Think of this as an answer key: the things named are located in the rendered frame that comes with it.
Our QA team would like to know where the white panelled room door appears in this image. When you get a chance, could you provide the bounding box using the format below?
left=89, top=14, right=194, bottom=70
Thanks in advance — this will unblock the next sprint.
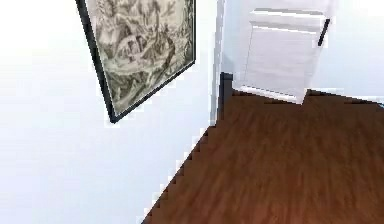
left=232, top=0, right=338, bottom=105

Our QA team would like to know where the black framed landscape picture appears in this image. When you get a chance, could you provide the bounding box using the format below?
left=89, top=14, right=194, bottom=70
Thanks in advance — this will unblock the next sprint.
left=75, top=0, right=197, bottom=125

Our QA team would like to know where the black door handle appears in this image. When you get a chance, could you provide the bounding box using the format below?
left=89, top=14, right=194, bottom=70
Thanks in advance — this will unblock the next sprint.
left=317, top=18, right=331, bottom=47

